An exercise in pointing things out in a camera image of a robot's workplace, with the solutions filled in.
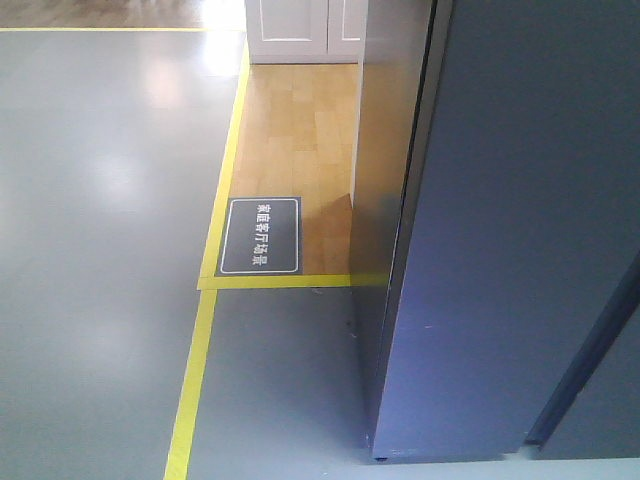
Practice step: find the fridge door with white liner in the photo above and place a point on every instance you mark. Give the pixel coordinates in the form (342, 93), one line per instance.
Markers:
(517, 258)

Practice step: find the dark closed fridge section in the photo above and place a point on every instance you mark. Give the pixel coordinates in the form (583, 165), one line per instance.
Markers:
(593, 413)

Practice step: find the dark floor sign chinese text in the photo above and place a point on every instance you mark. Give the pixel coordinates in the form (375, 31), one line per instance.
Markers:
(261, 236)

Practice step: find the white cabinet with doors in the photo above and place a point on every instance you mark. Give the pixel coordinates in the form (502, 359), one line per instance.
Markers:
(305, 31)

